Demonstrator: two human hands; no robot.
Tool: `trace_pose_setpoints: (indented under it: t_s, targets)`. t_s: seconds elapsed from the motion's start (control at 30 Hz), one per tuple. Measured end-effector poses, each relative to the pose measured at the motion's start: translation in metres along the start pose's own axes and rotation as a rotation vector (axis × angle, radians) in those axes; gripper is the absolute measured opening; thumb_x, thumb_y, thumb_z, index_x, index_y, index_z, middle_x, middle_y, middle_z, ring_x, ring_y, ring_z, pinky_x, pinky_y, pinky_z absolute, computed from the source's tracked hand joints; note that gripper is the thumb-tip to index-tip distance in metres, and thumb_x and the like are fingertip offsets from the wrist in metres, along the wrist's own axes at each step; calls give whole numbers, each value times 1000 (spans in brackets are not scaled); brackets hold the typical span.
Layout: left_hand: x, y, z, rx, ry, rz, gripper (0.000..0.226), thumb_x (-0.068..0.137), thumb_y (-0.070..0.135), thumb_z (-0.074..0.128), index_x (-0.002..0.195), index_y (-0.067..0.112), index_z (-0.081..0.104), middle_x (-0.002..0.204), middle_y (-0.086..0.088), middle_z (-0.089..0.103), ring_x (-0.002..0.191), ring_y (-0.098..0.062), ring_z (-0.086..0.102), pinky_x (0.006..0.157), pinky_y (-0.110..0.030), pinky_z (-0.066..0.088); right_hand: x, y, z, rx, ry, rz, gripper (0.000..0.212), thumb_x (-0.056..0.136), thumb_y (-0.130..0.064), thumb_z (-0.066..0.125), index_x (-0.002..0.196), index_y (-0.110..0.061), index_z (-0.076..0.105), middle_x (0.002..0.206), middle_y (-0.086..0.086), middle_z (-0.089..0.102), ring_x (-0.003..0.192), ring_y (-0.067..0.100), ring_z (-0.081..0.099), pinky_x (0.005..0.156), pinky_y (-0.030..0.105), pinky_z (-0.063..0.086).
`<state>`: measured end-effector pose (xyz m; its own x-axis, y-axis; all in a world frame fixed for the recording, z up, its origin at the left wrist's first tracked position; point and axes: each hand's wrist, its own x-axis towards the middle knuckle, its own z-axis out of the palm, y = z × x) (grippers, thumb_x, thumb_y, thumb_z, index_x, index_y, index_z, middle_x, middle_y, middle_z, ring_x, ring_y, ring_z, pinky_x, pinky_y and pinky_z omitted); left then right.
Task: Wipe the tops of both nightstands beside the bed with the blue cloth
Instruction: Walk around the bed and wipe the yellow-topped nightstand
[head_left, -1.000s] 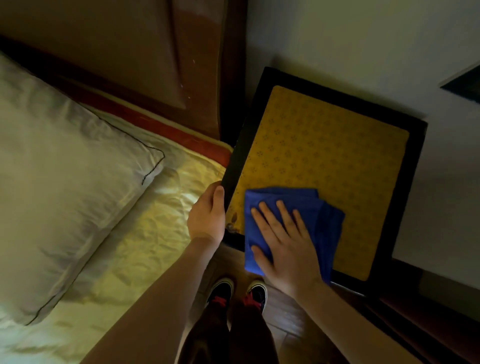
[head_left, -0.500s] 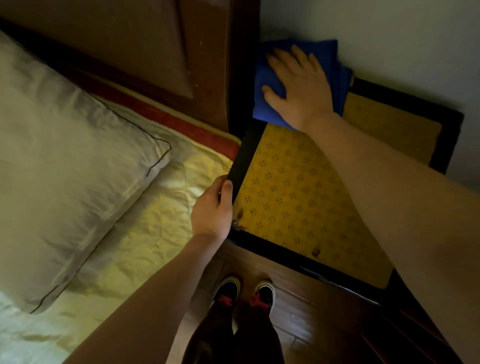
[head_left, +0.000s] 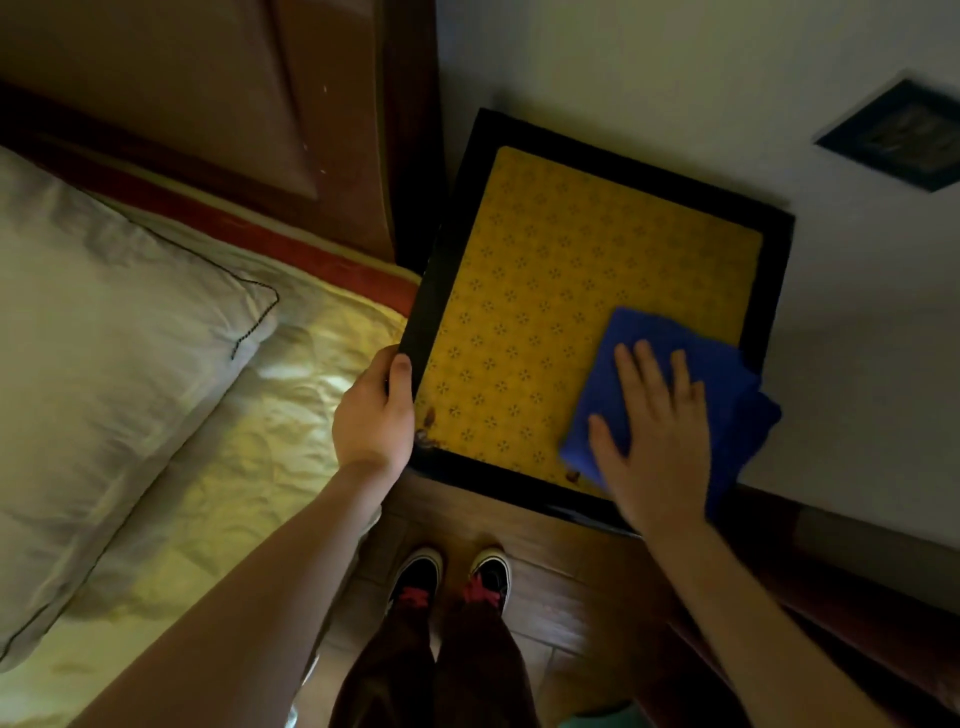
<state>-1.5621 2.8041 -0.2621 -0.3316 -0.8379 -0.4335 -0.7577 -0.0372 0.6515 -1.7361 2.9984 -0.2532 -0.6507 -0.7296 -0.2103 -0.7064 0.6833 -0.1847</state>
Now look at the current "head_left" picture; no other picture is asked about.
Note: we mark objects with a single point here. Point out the person's left black shoe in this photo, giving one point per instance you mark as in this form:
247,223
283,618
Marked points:
415,579

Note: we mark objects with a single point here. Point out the person's right hand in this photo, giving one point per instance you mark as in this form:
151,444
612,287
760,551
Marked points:
660,457

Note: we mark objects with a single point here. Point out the person's left trouser leg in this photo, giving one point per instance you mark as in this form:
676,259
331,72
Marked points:
390,667

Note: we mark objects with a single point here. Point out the person's left thumb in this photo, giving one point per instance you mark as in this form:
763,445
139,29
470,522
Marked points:
401,390

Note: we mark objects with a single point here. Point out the person's right thumb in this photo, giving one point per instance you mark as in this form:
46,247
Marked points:
606,444

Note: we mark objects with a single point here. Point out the person's right trouser leg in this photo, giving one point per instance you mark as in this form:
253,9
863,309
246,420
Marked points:
484,667

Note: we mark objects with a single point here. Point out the person's black shoe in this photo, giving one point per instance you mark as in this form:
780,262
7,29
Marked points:
415,579
486,577

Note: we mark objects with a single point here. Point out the black tray with yellow patterned base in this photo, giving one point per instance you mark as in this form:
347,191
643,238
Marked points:
577,315

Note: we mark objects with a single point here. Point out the person's left forearm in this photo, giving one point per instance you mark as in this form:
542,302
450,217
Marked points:
240,607

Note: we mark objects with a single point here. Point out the person's right black shoe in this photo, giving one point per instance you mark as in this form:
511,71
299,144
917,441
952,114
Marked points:
486,577

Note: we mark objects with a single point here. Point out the person's right little finger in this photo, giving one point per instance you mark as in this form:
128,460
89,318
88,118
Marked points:
699,401

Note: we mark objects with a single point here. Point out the blue cleaning cloth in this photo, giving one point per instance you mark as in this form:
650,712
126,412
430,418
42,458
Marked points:
720,390

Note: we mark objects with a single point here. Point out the brown wooden headboard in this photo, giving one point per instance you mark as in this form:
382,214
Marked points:
225,112

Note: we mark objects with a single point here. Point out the person's left hand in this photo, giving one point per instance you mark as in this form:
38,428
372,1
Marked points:
371,427

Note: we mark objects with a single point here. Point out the person's trouser leg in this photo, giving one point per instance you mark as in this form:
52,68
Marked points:
390,667
484,667

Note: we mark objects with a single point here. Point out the person's right middle finger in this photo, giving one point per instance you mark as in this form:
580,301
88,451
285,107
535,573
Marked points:
652,379

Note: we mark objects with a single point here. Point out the dark wall switch plate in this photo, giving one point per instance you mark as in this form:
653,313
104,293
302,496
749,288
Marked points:
896,135

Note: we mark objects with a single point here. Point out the cream bed sheet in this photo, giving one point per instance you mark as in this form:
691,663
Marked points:
225,465

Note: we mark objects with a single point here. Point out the person's right forearm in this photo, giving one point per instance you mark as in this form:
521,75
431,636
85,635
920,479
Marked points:
757,637

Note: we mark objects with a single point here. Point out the white pillow with dark piping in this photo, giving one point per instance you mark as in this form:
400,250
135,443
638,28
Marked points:
97,375

